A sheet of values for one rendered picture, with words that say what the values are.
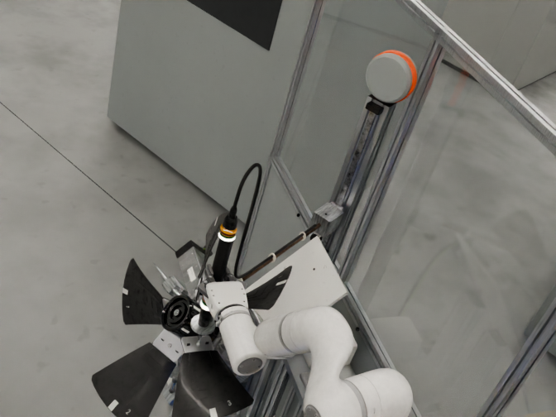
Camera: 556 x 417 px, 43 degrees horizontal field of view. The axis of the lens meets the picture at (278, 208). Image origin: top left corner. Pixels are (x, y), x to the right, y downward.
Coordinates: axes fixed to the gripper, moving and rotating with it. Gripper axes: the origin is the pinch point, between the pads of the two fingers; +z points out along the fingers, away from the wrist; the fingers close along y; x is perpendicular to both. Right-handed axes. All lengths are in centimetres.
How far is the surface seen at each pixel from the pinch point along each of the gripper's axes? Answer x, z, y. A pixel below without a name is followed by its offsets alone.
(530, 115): 58, -6, 70
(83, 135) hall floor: -151, 289, 9
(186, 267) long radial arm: -37, 40, 7
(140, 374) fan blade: -43.7, 2.1, -14.5
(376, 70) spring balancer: 41, 43, 54
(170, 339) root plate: -34.6, 6.9, -5.9
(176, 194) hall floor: -150, 222, 61
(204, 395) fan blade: -28.2, -18.8, -2.5
